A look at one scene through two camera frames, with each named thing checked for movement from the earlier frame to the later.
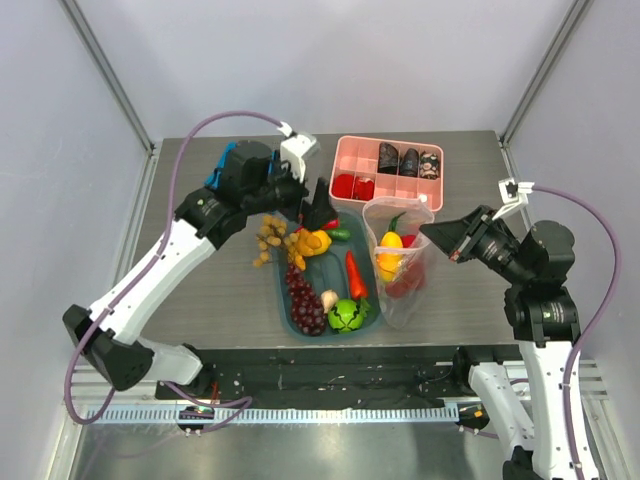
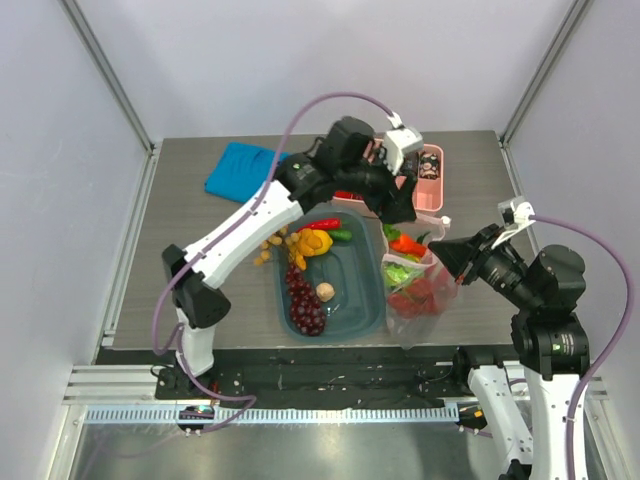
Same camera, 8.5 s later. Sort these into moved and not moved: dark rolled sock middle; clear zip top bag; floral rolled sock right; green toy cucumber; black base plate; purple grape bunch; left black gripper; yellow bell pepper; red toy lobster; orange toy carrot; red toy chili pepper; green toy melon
Moved: clear zip top bag; green toy melon; orange toy carrot; left black gripper; red toy lobster
Not moved: dark rolled sock middle; floral rolled sock right; black base plate; green toy cucumber; yellow bell pepper; purple grape bunch; red toy chili pepper
